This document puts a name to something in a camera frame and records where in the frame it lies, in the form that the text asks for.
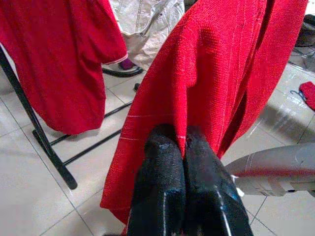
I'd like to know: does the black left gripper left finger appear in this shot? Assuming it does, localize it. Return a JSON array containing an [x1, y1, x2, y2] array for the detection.
[[127, 123, 188, 236]]

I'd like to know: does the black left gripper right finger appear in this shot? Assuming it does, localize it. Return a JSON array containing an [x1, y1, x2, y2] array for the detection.
[[184, 126, 254, 236]]

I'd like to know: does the red knit garment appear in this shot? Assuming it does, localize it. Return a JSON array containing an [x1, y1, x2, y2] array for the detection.
[[99, 0, 308, 229], [0, 0, 128, 135]]

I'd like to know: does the black clothes rack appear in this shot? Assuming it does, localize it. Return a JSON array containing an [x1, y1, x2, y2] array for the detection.
[[0, 48, 135, 190]]

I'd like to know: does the magenta vacuum cleaner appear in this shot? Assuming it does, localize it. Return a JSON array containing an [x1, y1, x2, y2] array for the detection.
[[102, 58, 144, 78]]

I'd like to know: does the small red cloth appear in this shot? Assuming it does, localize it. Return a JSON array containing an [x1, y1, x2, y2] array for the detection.
[[299, 81, 315, 111]]

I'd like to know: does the white woven bag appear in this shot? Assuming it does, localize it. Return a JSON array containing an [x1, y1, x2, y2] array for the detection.
[[109, 0, 185, 72]]

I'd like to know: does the dark grey garment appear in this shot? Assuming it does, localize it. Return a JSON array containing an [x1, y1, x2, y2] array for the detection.
[[294, 14, 315, 49]]

